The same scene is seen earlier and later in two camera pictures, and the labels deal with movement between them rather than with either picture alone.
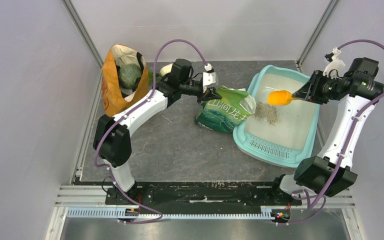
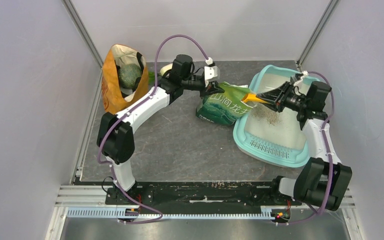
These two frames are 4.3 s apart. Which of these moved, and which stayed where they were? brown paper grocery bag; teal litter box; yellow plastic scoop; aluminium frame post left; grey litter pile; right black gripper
Moved: yellow plastic scoop; right black gripper
Stayed: brown paper grocery bag; aluminium frame post left; grey litter pile; teal litter box
